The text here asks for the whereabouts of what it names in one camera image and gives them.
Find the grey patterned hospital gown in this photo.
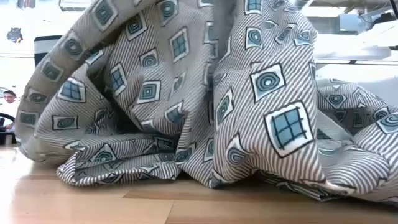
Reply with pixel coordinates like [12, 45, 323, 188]
[14, 0, 398, 206]

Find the person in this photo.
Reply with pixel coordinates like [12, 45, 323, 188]
[0, 89, 20, 134]

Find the black chair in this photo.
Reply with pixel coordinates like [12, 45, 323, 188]
[0, 112, 16, 146]

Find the black background object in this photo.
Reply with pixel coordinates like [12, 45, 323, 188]
[6, 27, 24, 44]

